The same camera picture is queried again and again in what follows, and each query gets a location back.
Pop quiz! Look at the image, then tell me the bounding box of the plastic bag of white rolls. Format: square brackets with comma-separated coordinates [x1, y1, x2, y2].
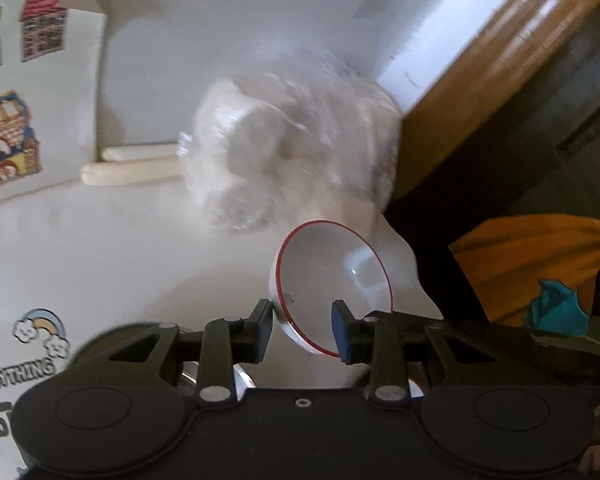
[179, 52, 402, 235]

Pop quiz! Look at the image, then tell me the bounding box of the orange cloth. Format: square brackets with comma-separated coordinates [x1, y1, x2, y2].
[449, 212, 600, 332]

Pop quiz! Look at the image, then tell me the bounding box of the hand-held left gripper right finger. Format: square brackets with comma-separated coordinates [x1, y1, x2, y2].
[331, 299, 546, 407]

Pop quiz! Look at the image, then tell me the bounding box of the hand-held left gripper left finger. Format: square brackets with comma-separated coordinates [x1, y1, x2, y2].
[80, 299, 274, 408]

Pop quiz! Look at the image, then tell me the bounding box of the white stick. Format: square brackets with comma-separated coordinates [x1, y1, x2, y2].
[101, 142, 182, 162]
[79, 156, 183, 187]

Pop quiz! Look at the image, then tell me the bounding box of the white printed tablecloth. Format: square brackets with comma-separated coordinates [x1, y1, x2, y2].
[0, 170, 447, 480]

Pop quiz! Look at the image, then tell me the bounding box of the colourful houses drawing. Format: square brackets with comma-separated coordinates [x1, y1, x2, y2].
[0, 0, 107, 209]

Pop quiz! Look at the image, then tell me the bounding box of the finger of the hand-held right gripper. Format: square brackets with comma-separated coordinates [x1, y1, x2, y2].
[532, 330, 600, 376]

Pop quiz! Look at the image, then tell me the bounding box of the white bowl with red rim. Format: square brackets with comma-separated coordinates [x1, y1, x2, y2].
[268, 220, 397, 361]

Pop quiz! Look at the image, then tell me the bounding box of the teal cloth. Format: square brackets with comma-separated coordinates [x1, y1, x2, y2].
[524, 279, 597, 337]

